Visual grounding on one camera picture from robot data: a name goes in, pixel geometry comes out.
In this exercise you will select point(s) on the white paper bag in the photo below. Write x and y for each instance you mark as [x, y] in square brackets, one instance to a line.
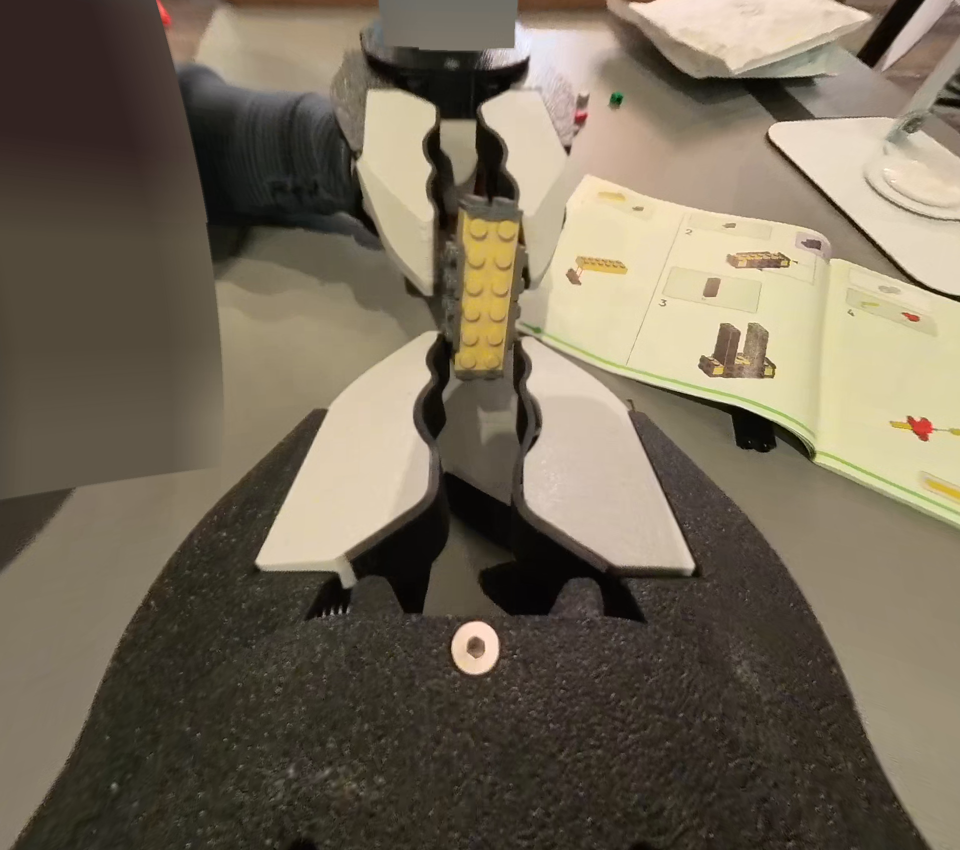
[735, 17]

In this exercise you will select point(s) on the small red white brick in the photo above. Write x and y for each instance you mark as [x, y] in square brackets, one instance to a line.
[582, 107]

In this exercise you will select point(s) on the grey desk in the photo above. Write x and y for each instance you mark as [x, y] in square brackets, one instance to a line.
[712, 137]

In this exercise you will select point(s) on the person's left forearm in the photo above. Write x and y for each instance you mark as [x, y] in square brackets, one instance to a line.
[270, 152]

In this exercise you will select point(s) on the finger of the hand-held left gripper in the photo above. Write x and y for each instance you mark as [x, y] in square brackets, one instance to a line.
[536, 174]
[394, 182]

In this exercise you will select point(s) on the yellow grey brick assembly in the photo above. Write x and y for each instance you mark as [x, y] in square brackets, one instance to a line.
[484, 287]

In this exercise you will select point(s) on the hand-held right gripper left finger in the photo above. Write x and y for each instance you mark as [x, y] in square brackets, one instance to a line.
[352, 475]

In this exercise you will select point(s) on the small black plastic piece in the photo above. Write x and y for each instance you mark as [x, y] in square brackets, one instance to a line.
[754, 433]

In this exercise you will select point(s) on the brick instruction booklet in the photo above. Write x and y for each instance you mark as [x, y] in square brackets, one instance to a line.
[652, 332]

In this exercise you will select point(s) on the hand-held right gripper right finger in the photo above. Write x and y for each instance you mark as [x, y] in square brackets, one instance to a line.
[600, 490]

